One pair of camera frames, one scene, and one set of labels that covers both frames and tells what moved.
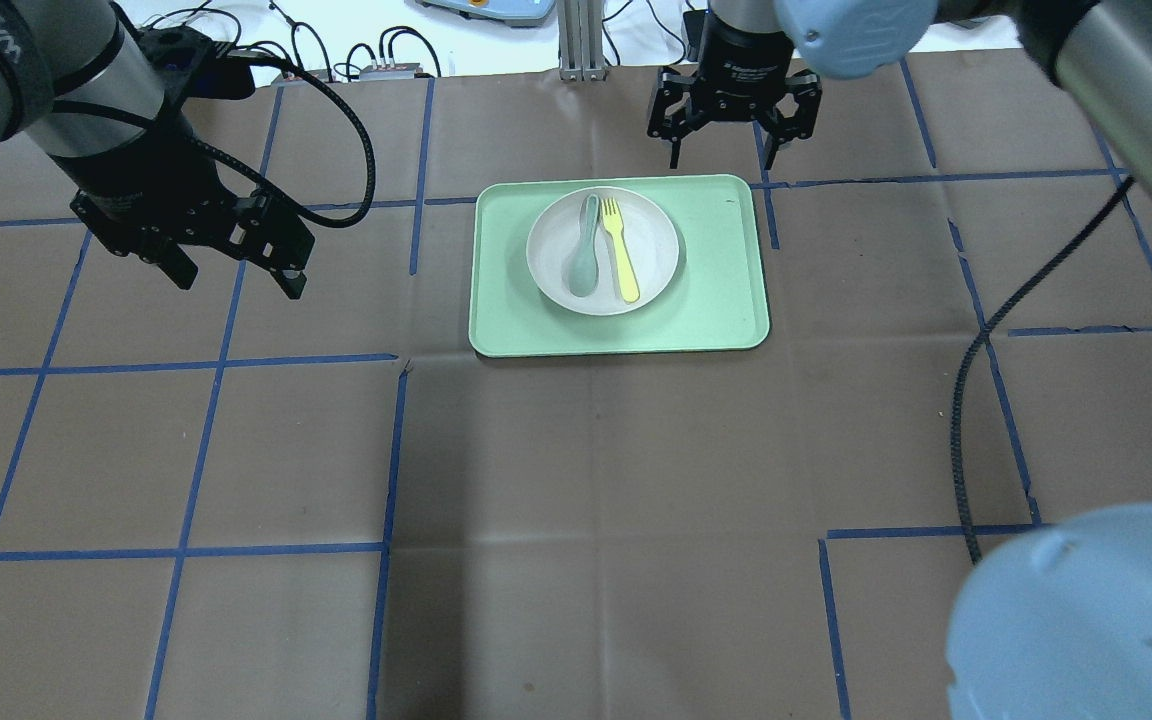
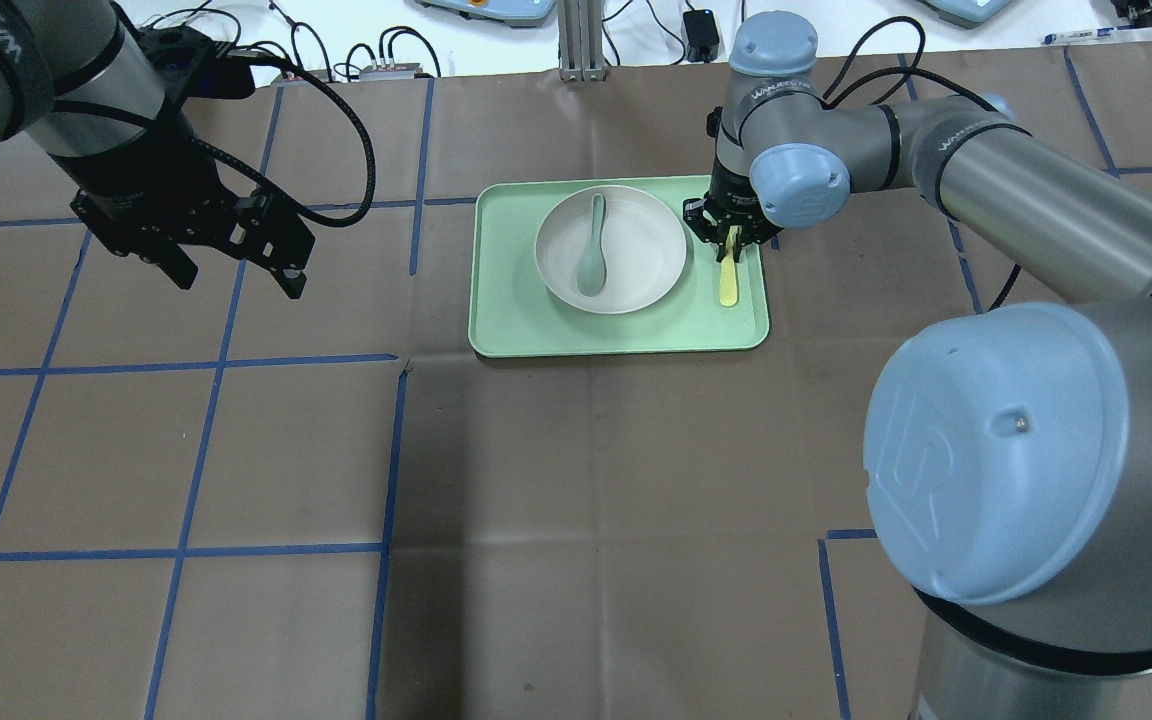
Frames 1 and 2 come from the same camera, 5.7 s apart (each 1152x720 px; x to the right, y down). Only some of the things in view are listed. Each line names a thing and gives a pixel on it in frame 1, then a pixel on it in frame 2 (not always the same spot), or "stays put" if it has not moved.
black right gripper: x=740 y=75 to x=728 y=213
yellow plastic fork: x=613 y=220 to x=728 y=283
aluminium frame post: x=581 y=40 stays put
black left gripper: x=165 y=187 stays put
